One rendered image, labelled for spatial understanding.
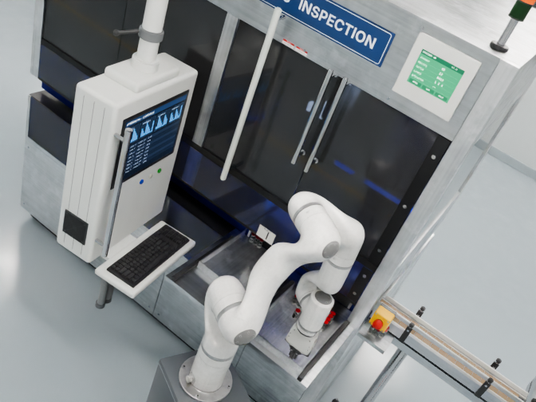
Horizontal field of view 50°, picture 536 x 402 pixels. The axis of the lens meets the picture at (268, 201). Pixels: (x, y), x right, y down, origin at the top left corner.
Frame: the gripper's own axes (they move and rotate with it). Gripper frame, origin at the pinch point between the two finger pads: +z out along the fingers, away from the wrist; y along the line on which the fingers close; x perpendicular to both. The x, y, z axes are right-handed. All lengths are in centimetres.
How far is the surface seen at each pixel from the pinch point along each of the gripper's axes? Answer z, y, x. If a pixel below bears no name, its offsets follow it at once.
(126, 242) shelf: 12, 87, -3
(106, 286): 57, 100, -11
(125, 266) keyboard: 9, 75, 10
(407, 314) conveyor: 0, -25, -57
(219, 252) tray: 4, 54, -24
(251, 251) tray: 4, 45, -36
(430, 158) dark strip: -78, -3, -36
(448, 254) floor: 95, -23, -269
